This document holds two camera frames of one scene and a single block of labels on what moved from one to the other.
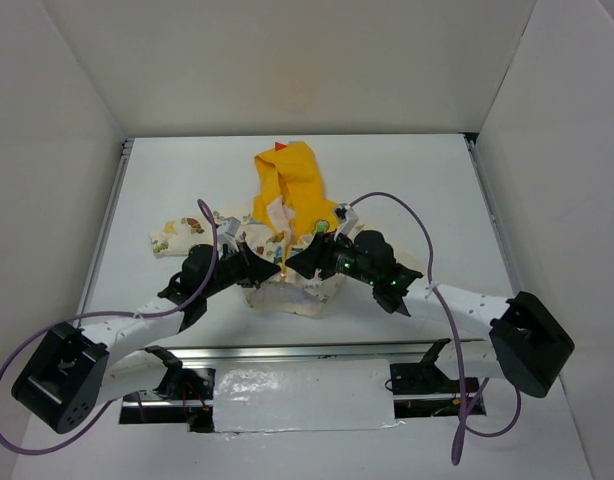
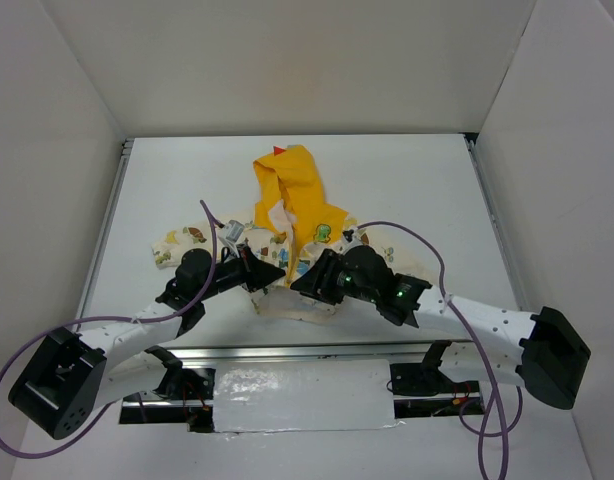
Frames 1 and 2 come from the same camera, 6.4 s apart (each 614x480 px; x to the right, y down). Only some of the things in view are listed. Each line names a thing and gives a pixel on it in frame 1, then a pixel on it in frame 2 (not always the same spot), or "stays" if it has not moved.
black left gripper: [246, 265] stays
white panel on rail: [311, 395] stays
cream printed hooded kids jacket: [289, 211] stays
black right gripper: [320, 256] → [327, 275]
